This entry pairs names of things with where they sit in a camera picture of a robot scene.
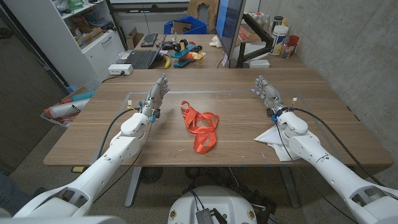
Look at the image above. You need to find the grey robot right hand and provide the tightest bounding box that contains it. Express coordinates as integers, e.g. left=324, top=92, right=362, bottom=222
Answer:
left=251, top=75, right=289, bottom=118

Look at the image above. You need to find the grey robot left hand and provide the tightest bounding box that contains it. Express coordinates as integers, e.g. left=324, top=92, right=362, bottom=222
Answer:
left=140, top=73, right=171, bottom=119

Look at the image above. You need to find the white napkin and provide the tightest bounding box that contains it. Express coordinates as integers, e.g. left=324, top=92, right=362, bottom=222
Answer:
left=254, top=124, right=301, bottom=162

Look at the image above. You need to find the orange ribbon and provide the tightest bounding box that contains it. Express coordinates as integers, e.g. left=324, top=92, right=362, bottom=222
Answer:
left=180, top=100, right=220, bottom=155

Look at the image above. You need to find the flat white box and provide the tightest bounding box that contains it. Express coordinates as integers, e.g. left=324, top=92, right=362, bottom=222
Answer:
left=248, top=58, right=271, bottom=69

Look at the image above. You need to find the black laptop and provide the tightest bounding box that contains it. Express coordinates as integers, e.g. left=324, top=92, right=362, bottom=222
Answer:
left=123, top=34, right=167, bottom=70

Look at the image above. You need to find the white power strip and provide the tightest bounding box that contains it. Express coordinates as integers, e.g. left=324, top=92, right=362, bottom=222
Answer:
left=108, top=63, right=134, bottom=76

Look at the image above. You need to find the clear glass jar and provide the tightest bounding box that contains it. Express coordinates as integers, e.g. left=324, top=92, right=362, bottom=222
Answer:
left=281, top=43, right=295, bottom=59

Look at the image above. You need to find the teal and orange toy plane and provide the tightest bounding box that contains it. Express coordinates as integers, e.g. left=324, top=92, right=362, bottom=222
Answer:
left=170, top=39, right=207, bottom=68

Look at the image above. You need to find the black keyboard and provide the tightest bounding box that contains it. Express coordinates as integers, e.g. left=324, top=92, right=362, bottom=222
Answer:
left=140, top=32, right=159, bottom=48

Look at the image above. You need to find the white plastic canister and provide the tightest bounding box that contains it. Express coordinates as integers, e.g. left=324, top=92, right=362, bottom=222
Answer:
left=269, top=24, right=289, bottom=57

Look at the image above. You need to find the red cup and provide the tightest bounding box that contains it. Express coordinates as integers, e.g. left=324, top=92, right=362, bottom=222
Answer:
left=287, top=35, right=300, bottom=54

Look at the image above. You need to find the small open cardboard box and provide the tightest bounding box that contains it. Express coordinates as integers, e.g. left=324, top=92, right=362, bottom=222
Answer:
left=126, top=27, right=144, bottom=50

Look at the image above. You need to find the teal foam roll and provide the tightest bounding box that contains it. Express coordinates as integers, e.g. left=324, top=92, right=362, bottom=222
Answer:
left=70, top=90, right=96, bottom=102

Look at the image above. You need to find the dark lidded jar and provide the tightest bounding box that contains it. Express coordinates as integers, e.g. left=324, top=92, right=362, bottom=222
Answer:
left=271, top=15, right=284, bottom=34

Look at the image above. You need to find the small white plush toy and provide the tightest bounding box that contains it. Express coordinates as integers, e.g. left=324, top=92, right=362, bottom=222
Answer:
left=208, top=35, right=223, bottom=49

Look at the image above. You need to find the round black fan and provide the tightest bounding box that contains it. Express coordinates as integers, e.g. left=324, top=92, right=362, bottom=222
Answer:
left=139, top=167, right=164, bottom=184

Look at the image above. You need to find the blue plastic bin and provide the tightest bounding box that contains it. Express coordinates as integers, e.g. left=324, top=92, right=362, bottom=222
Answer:
left=164, top=15, right=208, bottom=35

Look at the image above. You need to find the large flat monitor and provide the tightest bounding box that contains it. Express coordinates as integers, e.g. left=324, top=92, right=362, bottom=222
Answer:
left=215, top=0, right=246, bottom=68

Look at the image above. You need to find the cardboard box on shelf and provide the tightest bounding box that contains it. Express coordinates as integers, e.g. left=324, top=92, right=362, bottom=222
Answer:
left=75, top=26, right=104, bottom=47

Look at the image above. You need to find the clear plastic floor bin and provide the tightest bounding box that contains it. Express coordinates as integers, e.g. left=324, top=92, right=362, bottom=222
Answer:
left=40, top=85, right=95, bottom=128

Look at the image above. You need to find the white bubble wrap roll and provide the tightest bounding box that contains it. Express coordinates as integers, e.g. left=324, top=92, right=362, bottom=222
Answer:
left=48, top=98, right=91, bottom=119

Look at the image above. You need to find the grey table leg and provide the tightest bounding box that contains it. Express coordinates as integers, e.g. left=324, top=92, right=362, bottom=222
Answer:
left=279, top=166, right=302, bottom=208
left=124, top=167, right=142, bottom=208

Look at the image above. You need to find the brown cardboard cutout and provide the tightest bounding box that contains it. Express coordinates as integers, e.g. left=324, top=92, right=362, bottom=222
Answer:
left=187, top=0, right=220, bottom=24

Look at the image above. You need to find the white shelf cabinet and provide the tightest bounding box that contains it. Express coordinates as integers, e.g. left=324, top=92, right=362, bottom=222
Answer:
left=2, top=0, right=125, bottom=90

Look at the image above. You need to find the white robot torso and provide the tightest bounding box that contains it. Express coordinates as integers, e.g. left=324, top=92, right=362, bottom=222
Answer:
left=167, top=185, right=258, bottom=224

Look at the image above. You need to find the person's leg in jeans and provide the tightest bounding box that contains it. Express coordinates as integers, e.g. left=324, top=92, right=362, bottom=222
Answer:
left=0, top=172, right=46, bottom=217

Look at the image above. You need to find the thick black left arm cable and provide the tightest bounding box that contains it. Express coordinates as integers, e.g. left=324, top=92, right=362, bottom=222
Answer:
left=96, top=107, right=141, bottom=160

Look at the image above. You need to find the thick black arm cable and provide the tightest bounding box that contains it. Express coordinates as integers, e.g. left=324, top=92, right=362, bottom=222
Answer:
left=96, top=107, right=141, bottom=160
left=290, top=107, right=386, bottom=188

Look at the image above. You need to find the black power cord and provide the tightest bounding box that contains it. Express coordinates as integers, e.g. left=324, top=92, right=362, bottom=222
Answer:
left=101, top=72, right=125, bottom=84

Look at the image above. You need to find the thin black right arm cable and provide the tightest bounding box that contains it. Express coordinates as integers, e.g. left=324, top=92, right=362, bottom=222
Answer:
left=274, top=120, right=360, bottom=224

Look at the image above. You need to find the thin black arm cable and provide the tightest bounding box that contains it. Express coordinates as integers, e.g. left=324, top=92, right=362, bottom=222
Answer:
left=92, top=120, right=154, bottom=203
left=274, top=120, right=360, bottom=224

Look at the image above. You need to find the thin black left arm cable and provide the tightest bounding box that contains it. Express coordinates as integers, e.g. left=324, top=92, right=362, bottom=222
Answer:
left=92, top=120, right=154, bottom=203

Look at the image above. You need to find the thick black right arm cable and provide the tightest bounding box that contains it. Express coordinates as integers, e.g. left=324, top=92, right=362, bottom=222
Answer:
left=290, top=107, right=386, bottom=188

